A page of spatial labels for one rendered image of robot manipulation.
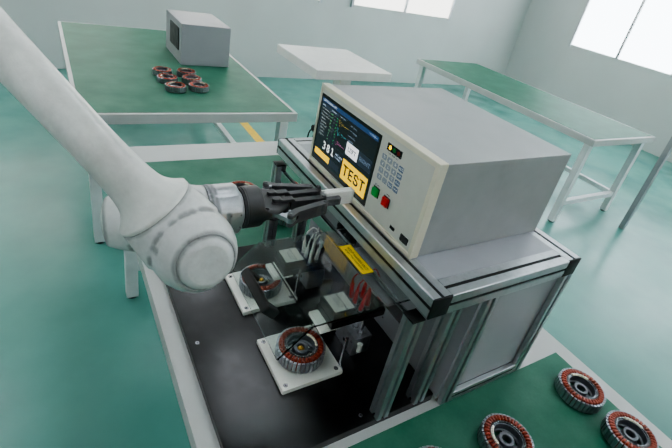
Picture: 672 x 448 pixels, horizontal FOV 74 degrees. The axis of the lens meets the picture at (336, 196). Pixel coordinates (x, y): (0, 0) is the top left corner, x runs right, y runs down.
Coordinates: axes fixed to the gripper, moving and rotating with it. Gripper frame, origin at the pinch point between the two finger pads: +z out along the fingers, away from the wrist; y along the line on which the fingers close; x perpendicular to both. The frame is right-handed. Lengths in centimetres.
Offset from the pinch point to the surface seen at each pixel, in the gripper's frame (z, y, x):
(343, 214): 6.7, -5.3, -8.6
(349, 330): 9.0, 4.3, -35.8
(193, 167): -2, -97, -43
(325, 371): 0.3, 9.9, -40.0
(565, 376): 57, 33, -40
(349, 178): 9.5, -10.0, -2.2
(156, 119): -5, -153, -46
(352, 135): 9.5, -12.5, 7.3
